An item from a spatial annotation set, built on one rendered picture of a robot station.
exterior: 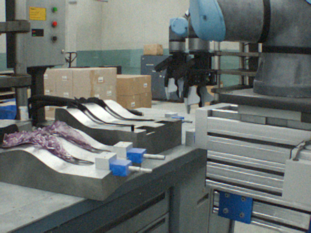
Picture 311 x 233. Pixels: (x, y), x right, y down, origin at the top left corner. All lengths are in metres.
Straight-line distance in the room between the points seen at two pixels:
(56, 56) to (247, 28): 1.38
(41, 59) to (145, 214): 1.05
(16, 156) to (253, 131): 0.56
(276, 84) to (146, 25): 8.71
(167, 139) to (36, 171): 0.50
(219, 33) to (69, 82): 4.70
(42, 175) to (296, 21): 0.65
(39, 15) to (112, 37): 8.33
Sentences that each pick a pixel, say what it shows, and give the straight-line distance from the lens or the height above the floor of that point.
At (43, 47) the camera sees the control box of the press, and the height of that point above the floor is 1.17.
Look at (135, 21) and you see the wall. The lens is 9.57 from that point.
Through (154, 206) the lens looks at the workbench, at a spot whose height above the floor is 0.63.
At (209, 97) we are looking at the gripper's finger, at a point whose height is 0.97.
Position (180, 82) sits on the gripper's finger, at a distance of 1.57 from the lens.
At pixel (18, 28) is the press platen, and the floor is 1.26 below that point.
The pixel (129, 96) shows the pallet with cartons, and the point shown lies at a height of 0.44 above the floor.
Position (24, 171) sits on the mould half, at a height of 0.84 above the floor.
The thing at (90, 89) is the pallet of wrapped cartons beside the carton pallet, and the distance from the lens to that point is 5.01.
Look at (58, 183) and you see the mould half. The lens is 0.81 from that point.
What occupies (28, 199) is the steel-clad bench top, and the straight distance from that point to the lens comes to 0.80.
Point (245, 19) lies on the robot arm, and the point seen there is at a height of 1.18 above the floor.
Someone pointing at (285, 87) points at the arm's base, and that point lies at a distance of 0.68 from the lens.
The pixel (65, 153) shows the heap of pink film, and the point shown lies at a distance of 0.87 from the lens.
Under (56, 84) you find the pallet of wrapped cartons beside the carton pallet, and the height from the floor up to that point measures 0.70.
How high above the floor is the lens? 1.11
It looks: 10 degrees down
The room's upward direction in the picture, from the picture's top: straight up
